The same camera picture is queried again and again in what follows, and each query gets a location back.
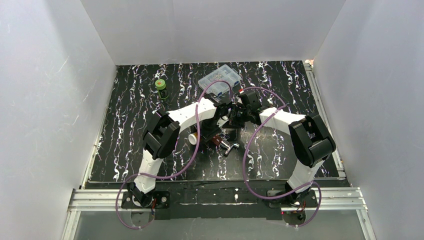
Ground red weekly pill organizer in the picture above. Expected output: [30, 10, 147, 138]
[211, 134, 231, 148]

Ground white pill bottle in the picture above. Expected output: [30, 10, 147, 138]
[188, 132, 198, 145]

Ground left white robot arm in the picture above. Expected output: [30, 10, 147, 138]
[127, 94, 234, 208]

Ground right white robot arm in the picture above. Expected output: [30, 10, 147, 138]
[230, 87, 337, 203]

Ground chrome metal faucet fitting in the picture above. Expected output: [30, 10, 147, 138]
[219, 140, 240, 157]

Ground clear plastic compartment box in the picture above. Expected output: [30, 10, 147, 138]
[198, 64, 242, 97]

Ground green capped dark bottle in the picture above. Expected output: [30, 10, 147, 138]
[154, 79, 169, 100]

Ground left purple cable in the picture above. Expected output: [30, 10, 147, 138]
[114, 80, 234, 231]

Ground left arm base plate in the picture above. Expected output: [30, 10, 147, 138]
[118, 190, 171, 227]

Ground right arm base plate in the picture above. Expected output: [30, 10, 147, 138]
[264, 188, 321, 228]

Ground aluminium frame rail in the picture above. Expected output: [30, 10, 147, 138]
[61, 61, 377, 240]

